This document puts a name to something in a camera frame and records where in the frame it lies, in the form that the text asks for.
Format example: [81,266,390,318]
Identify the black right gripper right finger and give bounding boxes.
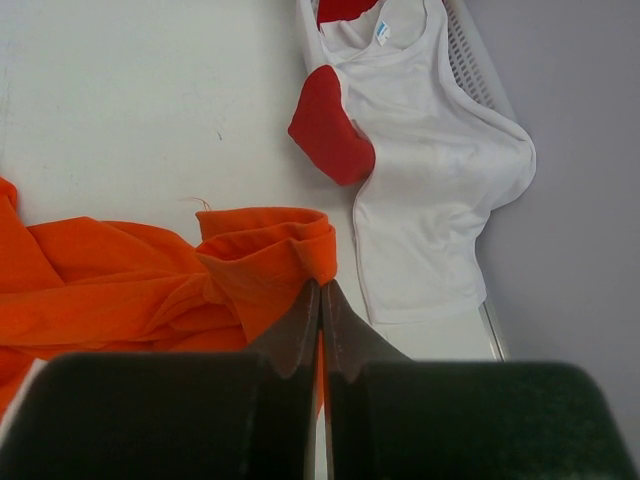
[321,283,639,479]

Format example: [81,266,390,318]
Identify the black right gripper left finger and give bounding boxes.
[1,281,320,479]

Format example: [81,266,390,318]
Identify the orange t shirt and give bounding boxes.
[1,181,337,407]

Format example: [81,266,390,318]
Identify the white plastic laundry basket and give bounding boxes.
[352,1,517,360]

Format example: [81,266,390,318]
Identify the white tank top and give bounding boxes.
[320,1,536,324]

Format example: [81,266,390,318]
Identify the red t shirt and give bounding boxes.
[288,1,375,186]

